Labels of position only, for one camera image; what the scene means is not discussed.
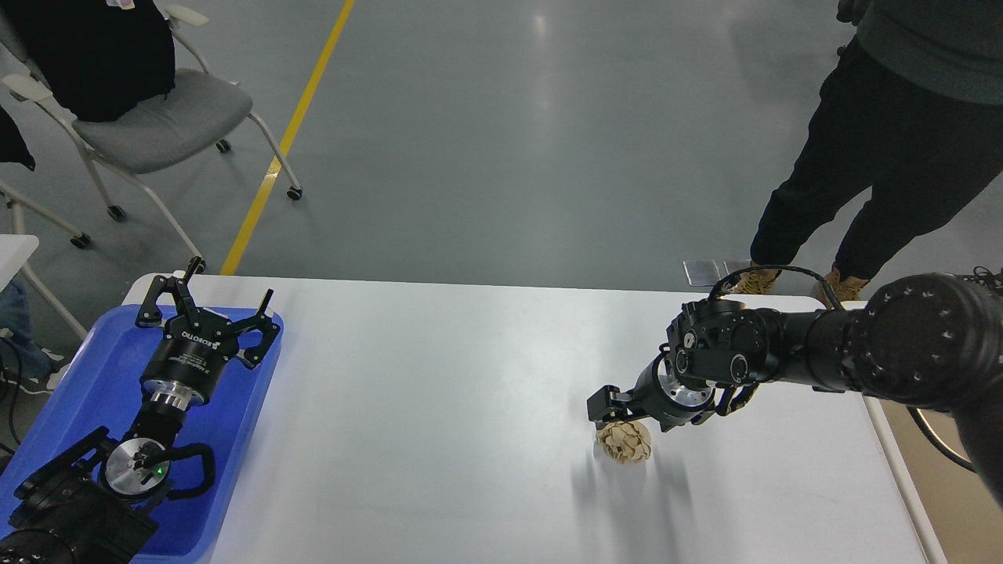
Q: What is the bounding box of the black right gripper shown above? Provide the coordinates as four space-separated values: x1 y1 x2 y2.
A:
587 354 715 433

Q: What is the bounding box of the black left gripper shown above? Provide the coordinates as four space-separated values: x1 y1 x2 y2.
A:
135 259 281 406

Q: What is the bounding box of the brown paper ball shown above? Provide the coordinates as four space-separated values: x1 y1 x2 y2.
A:
596 421 653 465

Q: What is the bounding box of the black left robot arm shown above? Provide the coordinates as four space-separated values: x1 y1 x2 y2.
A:
2 257 282 563

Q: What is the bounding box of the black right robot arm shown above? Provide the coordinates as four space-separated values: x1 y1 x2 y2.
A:
587 269 1002 500

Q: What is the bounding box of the blue plastic tray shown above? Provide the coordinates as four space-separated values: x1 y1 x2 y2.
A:
1 305 282 563

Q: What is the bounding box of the metal floor plate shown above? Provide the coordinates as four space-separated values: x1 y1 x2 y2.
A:
682 259 722 287

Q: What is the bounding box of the tan boot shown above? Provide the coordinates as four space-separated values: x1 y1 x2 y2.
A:
813 267 870 308
732 264 782 295

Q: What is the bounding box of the grey office chair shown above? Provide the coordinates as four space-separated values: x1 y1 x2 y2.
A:
2 4 288 253

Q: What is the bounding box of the black jacket on chair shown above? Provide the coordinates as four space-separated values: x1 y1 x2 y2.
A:
2 1 176 122

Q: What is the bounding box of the beige plastic bin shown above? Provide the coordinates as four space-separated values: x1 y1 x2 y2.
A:
864 399 1002 563

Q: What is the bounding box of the person in dark clothes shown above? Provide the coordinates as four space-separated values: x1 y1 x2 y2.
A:
750 1 1002 280

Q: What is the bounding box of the black cable at left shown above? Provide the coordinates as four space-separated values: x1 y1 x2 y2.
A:
0 337 24 455

